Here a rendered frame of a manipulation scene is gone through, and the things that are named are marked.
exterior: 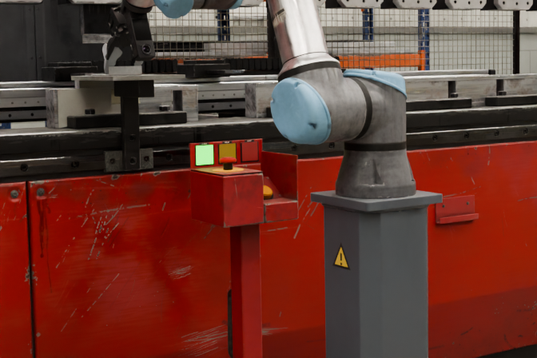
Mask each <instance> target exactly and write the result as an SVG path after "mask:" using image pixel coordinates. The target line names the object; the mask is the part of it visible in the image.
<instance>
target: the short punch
mask: <svg viewBox="0 0 537 358"><path fill-rule="evenodd" d="M119 6H121V5H100V4H81V5H80V19H81V35H82V43H108V41H109V39H110V38H111V37H112V36H111V34H110V32H109V29H108V27H107V25H106V24H107V21H108V18H109V12H110V10H111V7H112V8H118V7H119Z"/></svg>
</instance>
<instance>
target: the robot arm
mask: <svg viewBox="0 0 537 358"><path fill-rule="evenodd" d="M242 1H243V0H122V5H121V6H119V7H118V8H112V7H111V10H110V12H109V18H108V21H107V24H106V25H107V27H108V29H109V32H110V34H111V36H112V37H111V38H110V39H109V41H108V43H107V44H106V43H105V44H104V46H103V47H102V52H103V55H104V59H105V61H104V71H105V74H106V75H108V74H109V66H115V65H116V60H117V59H118V58H119V57H120V56H121V55H122V51H121V48H120V45H121V46H122V47H123V48H126V47H127V46H131V48H132V53H133V59H132V63H133V64H132V65H131V66H140V65H141V64H142V62H143V61H150V60H152V59H153V58H154V57H155V56H156V53H155V49H154V45H153V39H152V34H151V31H150V27H149V20H148V16H147V13H148V12H150V11H151V10H152V8H153V5H154V4H155V5H156V6H157V8H158V9H159V10H160V11H161V12H162V13H163V14H164V15H165V16H166V17H167V18H172V19H177V18H179V17H181V16H182V17H184V16H185V15H186V14H187V13H188V12H189V11H190V10H235V9H237V8H238V7H240V6H241V4H242ZM267 2H268V7H269V11H270V15H271V19H272V24H273V28H274V31H275V35H276V41H277V45H278V48H279V51H280V57H281V61H282V65H283V68H282V70H281V71H280V72H279V74H278V76H277V81H278V84H277V85H276V86H275V88H274V89H273V92H272V99H273V100H272V101H271V103H270V105H271V113H272V119H273V120H274V123H275V125H276V127H277V128H278V130H279V131H280V133H281V134H282V135H283V136H284V137H285V138H288V139H289V140H290V141H291V142H294V143H297V144H309V145H319V144H321V143H325V142H335V141H344V157H343V160H342V162H341V166H340V171H339V173H338V178H337V180H336V195H337V196H340V197H349V198H360V199H388V198H400V197H410V196H413V195H415V194H416V181H415V179H414V178H413V174H412V169H411V166H410V163H409V160H408V156H407V153H406V100H407V94H406V88H405V80H404V78H403V77H402V76H401V75H399V74H396V73H391V72H385V71H378V70H345V71H344V75H343V74H342V70H341V67H340V62H339V61H337V60H336V59H335V58H332V57H331V56H330V55H329V54H328V48H327V45H326V41H325V38H324V32H323V29H322V25H321V22H320V16H319V13H318V9H317V6H316V0H267ZM110 16H112V21H111V24H109V20H110Z"/></svg>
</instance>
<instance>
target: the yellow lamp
mask: <svg viewBox="0 0 537 358"><path fill-rule="evenodd" d="M222 157H235V158H236V143H233V144H222V145H219V158H220V159H221V158H222Z"/></svg>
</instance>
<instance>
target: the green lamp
mask: <svg viewBox="0 0 537 358"><path fill-rule="evenodd" d="M196 155H197V165H208V164H213V145H199V146H196Z"/></svg>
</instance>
